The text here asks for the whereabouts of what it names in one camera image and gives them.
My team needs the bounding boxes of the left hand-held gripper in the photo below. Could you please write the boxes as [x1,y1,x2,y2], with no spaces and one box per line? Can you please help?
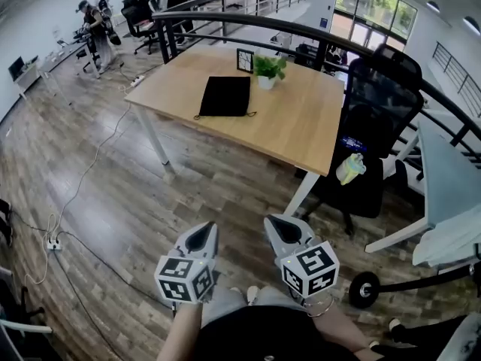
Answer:
[153,221,219,305]

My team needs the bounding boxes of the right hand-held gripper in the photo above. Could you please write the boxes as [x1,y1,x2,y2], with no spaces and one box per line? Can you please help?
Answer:
[264,215,340,299]

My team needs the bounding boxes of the black drawstring bag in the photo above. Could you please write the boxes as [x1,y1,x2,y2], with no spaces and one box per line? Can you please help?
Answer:
[193,75,259,122]

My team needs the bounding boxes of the person's left forearm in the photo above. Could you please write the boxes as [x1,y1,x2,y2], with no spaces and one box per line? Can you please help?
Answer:
[157,302,204,361]

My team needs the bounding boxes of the person's right forearm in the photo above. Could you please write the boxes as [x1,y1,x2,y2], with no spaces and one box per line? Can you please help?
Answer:
[304,295,377,353]

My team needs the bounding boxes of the white table leg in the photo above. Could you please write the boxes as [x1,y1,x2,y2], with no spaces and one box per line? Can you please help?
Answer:
[283,171,320,217]

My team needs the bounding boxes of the person's grey shorts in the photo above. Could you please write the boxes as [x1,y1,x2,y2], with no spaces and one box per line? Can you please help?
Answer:
[202,286,309,312]

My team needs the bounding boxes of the black wheeled stand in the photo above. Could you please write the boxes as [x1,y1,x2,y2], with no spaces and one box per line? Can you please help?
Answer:
[348,263,481,310]

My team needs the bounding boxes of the person's black shirt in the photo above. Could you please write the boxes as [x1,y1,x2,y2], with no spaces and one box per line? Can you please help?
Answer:
[195,305,362,361]

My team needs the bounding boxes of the white cloth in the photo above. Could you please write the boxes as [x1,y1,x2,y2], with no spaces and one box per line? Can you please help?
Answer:
[412,205,481,268]

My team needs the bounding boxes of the black mesh office chair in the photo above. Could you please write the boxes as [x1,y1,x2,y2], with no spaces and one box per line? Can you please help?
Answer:
[300,43,425,236]

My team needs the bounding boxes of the green plant in white pot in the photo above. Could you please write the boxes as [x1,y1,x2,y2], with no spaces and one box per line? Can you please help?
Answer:
[252,53,288,91]

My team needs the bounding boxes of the pale grey table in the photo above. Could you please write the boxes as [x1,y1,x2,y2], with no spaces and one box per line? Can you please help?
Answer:
[364,120,481,270]

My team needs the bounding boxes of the white desk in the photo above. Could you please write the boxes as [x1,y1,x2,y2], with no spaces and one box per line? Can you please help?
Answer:
[9,41,101,101]

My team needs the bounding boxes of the black swivel office chair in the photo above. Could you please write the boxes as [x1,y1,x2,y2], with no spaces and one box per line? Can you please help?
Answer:
[120,0,161,56]

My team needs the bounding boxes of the glazed entrance window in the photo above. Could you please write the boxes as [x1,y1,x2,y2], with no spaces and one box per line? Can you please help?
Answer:
[330,0,418,52]

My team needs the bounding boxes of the black laptop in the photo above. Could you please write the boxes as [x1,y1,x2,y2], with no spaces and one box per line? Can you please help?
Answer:
[8,55,26,81]

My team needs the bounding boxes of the thin metal bracelet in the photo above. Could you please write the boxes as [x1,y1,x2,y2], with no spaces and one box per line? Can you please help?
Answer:
[306,295,335,318]

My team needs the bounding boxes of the black floor cable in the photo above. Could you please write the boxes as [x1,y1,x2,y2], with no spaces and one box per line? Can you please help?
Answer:
[11,208,174,361]

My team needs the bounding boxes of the long white floor cable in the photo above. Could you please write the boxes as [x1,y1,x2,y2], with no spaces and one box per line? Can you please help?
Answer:
[24,84,132,286]

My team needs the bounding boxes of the black picture frame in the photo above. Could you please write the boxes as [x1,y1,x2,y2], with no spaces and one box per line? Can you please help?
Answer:
[235,47,256,74]

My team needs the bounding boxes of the black wall railing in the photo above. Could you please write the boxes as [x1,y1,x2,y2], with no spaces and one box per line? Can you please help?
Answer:
[431,41,481,118]

